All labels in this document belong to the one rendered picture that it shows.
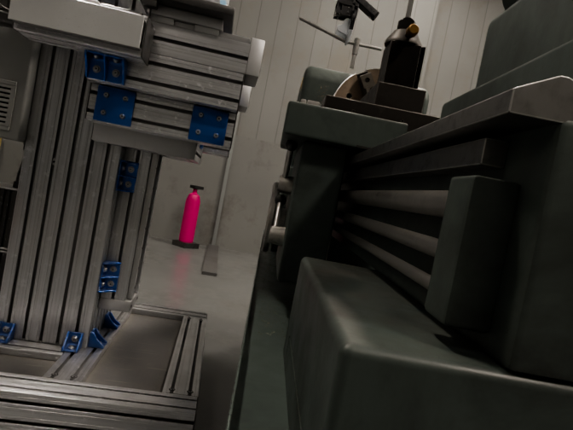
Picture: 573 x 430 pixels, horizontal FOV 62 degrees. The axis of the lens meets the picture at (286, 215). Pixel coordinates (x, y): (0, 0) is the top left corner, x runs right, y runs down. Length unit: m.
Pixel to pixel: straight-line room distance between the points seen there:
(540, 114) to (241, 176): 5.26
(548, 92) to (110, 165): 1.22
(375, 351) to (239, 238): 5.28
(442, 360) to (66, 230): 1.24
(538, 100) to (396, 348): 0.18
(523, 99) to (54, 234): 1.29
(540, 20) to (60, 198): 1.22
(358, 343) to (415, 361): 0.04
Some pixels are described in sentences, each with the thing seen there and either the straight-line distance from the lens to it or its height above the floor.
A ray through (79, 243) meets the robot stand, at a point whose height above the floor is 0.52.
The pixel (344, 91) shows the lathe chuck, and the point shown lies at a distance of 1.69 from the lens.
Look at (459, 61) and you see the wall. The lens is 6.38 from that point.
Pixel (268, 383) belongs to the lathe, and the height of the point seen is 0.54.
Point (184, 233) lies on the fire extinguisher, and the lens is 5.15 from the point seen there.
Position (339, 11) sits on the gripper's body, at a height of 1.47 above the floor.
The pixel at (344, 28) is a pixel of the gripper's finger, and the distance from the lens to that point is 1.97.
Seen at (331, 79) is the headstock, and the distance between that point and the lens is 1.85.
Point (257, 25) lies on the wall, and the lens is 5.82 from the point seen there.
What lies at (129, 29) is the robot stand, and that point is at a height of 1.04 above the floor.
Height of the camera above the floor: 0.76
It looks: 3 degrees down
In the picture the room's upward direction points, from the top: 11 degrees clockwise
